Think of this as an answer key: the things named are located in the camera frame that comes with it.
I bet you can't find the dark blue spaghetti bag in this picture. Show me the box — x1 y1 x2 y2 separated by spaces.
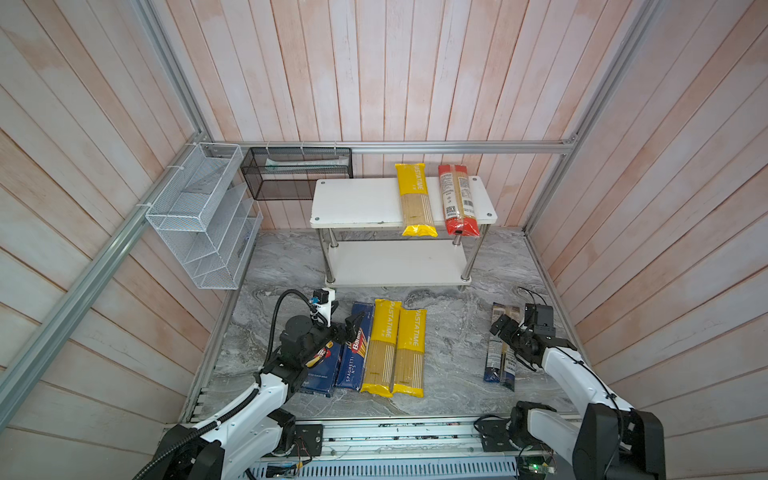
483 302 520 391

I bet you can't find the yellow Pastatime spaghetti bag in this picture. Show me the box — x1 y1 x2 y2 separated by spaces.
393 309 427 398
395 163 438 238
361 299 402 398

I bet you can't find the red spaghetti bag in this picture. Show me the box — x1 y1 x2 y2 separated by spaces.
438 164 480 237

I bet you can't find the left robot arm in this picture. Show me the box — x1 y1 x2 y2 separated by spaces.
135 288 364 479

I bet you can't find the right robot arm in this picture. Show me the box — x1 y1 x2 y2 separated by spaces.
490 303 666 479

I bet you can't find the white two-tier shelf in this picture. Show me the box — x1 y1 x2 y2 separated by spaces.
310 176 498 288

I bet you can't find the blue Barilla spaghetti box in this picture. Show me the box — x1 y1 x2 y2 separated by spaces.
335 302 374 391

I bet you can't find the blue Barilla rigatoni box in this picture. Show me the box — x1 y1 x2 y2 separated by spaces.
300 343 344 397

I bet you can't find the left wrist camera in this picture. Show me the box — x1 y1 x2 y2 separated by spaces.
310 287 338 327

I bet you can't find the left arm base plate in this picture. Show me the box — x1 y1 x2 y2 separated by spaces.
270 423 324 458

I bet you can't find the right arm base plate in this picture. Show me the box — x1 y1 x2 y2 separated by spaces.
473 415 552 453

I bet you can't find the aluminium mounting rail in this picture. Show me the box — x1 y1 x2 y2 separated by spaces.
149 413 652 466

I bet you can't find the white wire mesh organizer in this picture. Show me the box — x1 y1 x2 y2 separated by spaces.
146 143 263 290

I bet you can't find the black mesh wall basket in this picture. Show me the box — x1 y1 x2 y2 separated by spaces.
240 146 354 201

